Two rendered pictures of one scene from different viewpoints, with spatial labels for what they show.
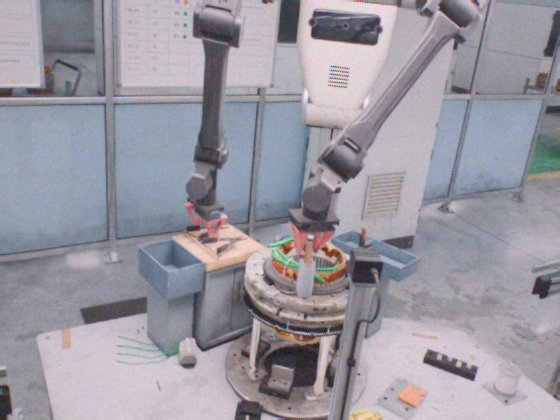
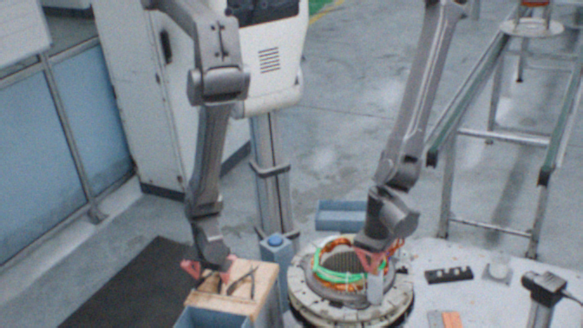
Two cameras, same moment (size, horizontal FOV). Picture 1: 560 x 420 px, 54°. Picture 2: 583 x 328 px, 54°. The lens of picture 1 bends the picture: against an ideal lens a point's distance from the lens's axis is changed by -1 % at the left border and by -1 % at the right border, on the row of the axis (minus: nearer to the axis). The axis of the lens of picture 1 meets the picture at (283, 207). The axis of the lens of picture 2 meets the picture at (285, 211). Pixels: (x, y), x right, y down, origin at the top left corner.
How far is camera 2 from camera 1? 0.71 m
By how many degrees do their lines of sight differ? 27
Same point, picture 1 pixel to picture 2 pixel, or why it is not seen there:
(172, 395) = not seen: outside the picture
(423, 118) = not seen: hidden behind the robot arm
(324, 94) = (259, 83)
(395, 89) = (430, 90)
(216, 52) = (223, 113)
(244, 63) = (10, 30)
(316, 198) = (406, 226)
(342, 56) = (268, 37)
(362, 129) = (414, 141)
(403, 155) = not seen: hidden behind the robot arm
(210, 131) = (211, 188)
